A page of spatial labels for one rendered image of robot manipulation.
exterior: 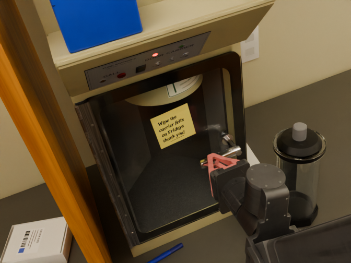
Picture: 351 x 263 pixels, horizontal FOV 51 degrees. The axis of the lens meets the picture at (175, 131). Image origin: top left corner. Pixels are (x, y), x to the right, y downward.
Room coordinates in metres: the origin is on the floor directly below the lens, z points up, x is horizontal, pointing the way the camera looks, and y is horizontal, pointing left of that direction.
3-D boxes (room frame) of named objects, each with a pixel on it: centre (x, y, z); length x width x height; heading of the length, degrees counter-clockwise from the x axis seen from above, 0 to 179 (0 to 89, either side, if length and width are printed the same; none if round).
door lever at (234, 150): (0.56, -0.08, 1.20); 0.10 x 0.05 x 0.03; 104
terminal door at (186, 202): (0.57, 0.00, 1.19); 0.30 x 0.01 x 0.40; 104
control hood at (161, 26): (0.52, -0.01, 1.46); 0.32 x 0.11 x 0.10; 105
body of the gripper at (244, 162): (0.43, -0.09, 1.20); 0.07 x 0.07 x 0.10; 15
